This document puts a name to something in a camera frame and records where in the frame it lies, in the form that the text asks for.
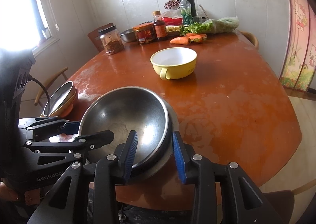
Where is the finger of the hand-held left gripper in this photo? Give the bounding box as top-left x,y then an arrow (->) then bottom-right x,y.
18,116 -> 82,138
23,129 -> 115,155

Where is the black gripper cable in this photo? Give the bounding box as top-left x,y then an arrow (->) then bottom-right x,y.
28,76 -> 51,117

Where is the pink cartoon folding screen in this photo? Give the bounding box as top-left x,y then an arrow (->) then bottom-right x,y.
278,0 -> 316,92

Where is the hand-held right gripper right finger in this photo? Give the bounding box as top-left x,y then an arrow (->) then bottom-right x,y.
172,130 -> 287,224

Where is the small steel basin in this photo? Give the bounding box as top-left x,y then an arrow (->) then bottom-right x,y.
119,29 -> 137,43

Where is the red-brown wooden chair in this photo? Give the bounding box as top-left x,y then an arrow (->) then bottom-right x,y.
87,22 -> 115,53

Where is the container of yellowish food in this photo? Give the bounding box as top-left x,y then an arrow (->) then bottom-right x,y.
166,25 -> 184,36

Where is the bunch of green vegetables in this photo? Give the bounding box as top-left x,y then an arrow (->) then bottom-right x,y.
180,22 -> 213,36

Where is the clear plastic bottle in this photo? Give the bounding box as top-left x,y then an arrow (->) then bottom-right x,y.
179,0 -> 192,26

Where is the curved-back wooden chair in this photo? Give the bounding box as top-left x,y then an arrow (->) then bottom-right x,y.
257,177 -> 316,224
239,30 -> 260,50
34,67 -> 69,106

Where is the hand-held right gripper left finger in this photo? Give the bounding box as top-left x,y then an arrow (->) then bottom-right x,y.
27,130 -> 139,224

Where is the person's left hand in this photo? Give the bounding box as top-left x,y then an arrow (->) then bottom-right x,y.
0,181 -> 34,206

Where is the window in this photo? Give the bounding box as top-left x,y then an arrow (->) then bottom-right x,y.
0,0 -> 50,52

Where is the black thermos flask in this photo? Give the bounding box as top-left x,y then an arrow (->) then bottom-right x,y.
180,0 -> 197,18

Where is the pickle jar with black lid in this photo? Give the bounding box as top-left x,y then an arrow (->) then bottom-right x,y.
98,25 -> 124,55

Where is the dark soy sauce bottle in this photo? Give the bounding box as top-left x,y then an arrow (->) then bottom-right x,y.
152,10 -> 167,41

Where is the red label pickle jar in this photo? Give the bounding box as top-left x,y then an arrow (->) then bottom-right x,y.
133,22 -> 156,45

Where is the stainless steel bowl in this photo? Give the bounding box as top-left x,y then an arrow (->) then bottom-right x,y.
78,86 -> 171,169
84,98 -> 179,186

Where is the clear plastic bag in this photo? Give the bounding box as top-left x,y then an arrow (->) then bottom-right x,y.
206,16 -> 240,35

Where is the red tissue pack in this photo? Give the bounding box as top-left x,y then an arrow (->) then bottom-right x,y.
162,15 -> 183,26

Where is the round metal pan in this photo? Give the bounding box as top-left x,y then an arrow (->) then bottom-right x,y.
42,81 -> 74,117

